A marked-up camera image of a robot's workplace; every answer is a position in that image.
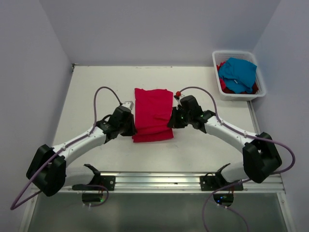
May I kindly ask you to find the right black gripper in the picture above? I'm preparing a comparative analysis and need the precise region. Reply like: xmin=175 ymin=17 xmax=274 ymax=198
xmin=168 ymin=106 xmax=193 ymax=129

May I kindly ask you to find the crimson red t shirt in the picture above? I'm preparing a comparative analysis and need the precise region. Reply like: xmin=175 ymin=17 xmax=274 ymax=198
xmin=132 ymin=88 xmax=174 ymax=143

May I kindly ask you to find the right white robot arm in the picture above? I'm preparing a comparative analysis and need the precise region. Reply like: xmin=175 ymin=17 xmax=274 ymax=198
xmin=168 ymin=92 xmax=282 ymax=190

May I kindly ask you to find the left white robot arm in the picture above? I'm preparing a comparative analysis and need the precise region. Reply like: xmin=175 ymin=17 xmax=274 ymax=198
xmin=26 ymin=101 xmax=136 ymax=197

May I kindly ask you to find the bright red t shirt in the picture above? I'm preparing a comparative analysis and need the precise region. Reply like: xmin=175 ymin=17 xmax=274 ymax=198
xmin=216 ymin=61 xmax=226 ymax=91

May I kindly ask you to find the blue t shirt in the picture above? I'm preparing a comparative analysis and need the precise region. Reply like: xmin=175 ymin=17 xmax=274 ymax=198
xmin=221 ymin=58 xmax=257 ymax=94

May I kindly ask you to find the white plastic basket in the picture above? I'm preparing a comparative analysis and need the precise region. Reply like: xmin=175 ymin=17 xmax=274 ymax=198
xmin=212 ymin=50 xmax=266 ymax=101

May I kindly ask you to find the dark red t shirt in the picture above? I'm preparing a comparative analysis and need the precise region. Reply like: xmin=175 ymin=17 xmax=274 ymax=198
xmin=220 ymin=83 xmax=259 ymax=95

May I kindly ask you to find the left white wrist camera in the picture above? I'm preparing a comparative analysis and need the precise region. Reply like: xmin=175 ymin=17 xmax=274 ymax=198
xmin=121 ymin=101 xmax=134 ymax=111

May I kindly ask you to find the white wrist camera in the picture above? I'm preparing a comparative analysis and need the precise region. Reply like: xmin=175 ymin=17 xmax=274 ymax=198
xmin=121 ymin=101 xmax=134 ymax=111
xmin=174 ymin=91 xmax=184 ymax=107

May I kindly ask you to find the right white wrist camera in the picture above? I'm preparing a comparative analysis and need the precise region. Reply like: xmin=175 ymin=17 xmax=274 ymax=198
xmin=174 ymin=91 xmax=184 ymax=107

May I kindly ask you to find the aluminium mounting rail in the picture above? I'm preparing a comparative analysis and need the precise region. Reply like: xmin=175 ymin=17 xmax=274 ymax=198
xmin=57 ymin=171 xmax=287 ymax=194

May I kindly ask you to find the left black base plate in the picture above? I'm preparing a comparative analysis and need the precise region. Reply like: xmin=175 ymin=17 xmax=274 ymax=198
xmin=98 ymin=175 xmax=116 ymax=191

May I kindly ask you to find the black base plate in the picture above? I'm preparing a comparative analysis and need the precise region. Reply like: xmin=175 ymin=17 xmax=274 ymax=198
xmin=98 ymin=175 xmax=116 ymax=191
xmin=199 ymin=174 xmax=232 ymax=191

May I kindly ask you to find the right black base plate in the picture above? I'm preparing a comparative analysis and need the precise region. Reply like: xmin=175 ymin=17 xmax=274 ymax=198
xmin=199 ymin=174 xmax=232 ymax=191

